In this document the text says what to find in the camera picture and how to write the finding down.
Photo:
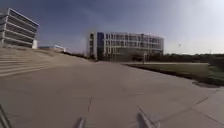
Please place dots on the grey paved plaza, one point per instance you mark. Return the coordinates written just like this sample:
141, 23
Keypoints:
110, 86

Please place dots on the grass lawn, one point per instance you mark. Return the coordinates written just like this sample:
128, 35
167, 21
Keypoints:
186, 70

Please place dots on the row of trees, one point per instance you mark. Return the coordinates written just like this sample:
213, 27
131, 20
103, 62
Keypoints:
190, 58

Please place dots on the robot's own part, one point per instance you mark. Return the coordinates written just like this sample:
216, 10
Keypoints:
80, 123
145, 120

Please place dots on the wide concrete steps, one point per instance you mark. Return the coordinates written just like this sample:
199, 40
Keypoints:
30, 61

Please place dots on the low white building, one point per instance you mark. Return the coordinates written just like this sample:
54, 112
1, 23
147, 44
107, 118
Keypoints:
53, 48

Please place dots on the glass-fronted building with blue panel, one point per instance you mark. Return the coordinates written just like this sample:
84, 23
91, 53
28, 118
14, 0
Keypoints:
128, 45

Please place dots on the building with striped floors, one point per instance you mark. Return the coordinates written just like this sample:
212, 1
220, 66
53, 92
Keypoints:
18, 30

